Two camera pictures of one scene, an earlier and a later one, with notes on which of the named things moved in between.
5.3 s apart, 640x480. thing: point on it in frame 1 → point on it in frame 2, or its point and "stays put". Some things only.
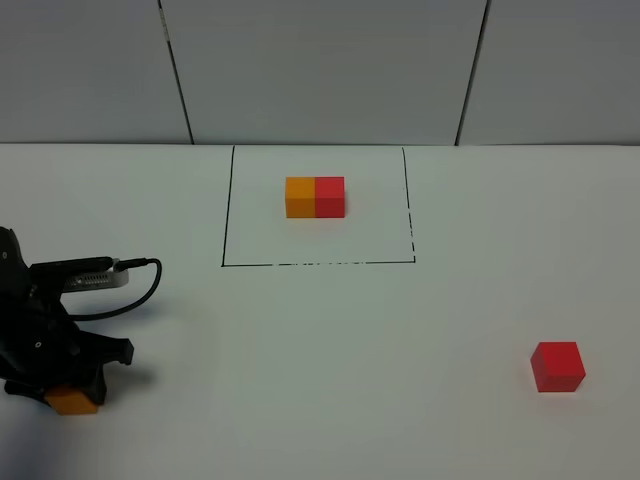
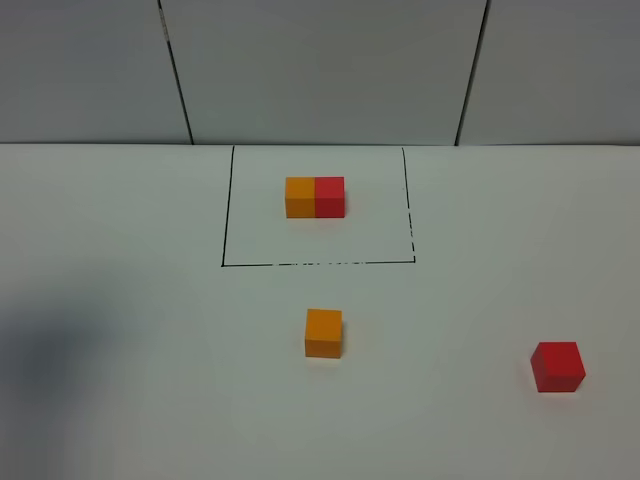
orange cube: x=70 y=399 → x=324 y=333
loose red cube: x=557 y=366 stays put
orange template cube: x=300 y=197 stays put
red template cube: x=329 y=196 stays put
